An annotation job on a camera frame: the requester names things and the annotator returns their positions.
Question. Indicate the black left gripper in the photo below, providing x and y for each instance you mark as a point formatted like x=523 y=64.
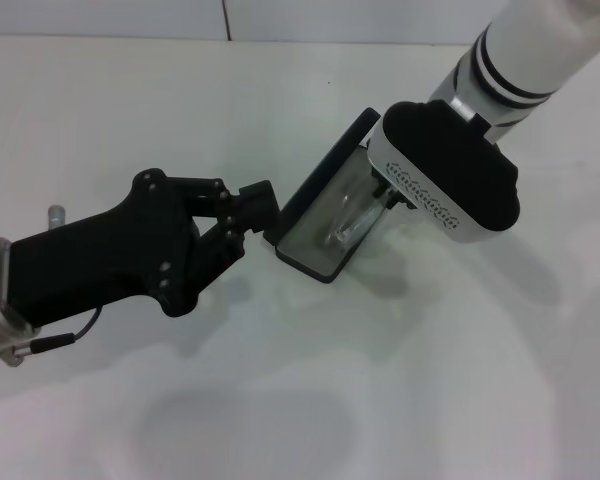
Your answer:
x=115 y=260

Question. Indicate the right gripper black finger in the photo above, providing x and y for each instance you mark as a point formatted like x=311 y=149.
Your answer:
x=380 y=187
x=410 y=204

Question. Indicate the clear transparent glasses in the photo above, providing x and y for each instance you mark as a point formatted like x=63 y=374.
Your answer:
x=350 y=230

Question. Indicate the black glasses case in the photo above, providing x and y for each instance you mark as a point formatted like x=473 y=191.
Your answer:
x=305 y=250

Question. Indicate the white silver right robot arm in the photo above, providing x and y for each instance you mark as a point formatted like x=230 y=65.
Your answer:
x=525 y=50

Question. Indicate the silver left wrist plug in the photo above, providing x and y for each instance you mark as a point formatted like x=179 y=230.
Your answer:
x=56 y=216

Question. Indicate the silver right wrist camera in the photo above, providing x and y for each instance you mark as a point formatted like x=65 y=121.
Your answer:
x=445 y=165

